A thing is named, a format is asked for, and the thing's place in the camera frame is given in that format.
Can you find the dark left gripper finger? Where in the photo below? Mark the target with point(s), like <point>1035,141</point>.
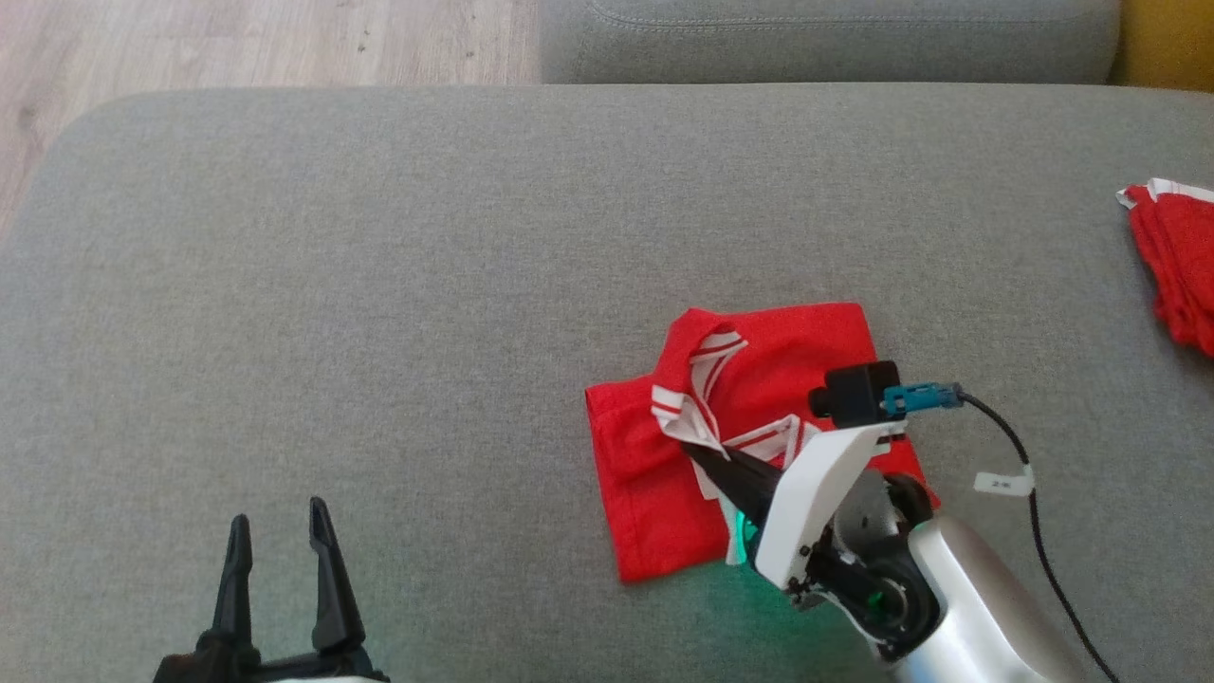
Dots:
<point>332,588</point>
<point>237,598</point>

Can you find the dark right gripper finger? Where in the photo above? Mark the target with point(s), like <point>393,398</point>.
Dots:
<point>744,484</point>

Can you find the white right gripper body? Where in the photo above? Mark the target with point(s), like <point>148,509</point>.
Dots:
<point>816,493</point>

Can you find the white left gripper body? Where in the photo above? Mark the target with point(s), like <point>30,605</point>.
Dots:
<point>285,669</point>

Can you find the red Bulls basketball jersey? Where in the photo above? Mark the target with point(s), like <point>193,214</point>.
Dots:
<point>645,493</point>

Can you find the red shorts with white stripes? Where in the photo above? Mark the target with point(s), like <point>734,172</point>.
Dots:
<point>1186,256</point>

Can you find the grey sofa seat cushion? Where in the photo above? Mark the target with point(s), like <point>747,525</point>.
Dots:
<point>379,285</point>

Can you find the grey sofa back cushion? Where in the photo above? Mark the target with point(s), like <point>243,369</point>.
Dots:
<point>806,43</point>

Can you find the mustard yellow furniture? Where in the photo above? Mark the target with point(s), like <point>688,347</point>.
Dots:
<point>1171,43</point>

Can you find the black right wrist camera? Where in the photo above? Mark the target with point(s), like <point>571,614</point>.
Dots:
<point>854,391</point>

